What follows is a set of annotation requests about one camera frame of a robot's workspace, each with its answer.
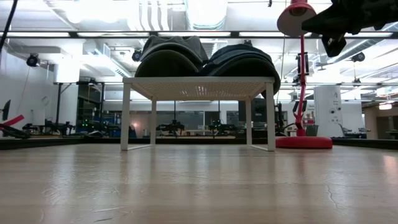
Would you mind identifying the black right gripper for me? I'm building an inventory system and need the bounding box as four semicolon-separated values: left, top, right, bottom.
301;0;398;58

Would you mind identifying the navy blue baseball cap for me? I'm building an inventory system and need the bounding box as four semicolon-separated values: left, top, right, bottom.
206;51;279;78
200;57;281;98
211;43;274;63

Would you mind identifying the grey baseball cap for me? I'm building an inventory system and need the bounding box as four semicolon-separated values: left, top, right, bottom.
139;35;209;63
136;43;206;78
134;49;200;78

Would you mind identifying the white pillar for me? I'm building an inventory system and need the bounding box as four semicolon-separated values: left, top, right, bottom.
313;85;344;138

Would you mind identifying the grey bin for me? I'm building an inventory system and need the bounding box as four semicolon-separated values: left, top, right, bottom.
305;124;320;137

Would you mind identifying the red desk lamp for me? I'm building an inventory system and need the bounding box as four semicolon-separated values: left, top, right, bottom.
275;0;333;149

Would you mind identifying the white perforated metal shelf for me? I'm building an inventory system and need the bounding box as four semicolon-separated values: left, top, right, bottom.
120;77;276;152

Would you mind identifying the black background robot station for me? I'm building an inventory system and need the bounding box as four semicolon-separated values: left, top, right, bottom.
23;119;75;136
157;119;186;136
208;119;239;136

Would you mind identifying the black shelving rack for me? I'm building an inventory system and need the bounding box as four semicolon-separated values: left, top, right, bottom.
55;81;106;138

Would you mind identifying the red bar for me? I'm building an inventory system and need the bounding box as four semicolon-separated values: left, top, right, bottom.
0;114;25;128

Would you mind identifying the silver ventilation duct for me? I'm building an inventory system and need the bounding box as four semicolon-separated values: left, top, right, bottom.
185;0;228;31

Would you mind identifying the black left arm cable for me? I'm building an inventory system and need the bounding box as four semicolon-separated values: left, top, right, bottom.
0;0;19;54

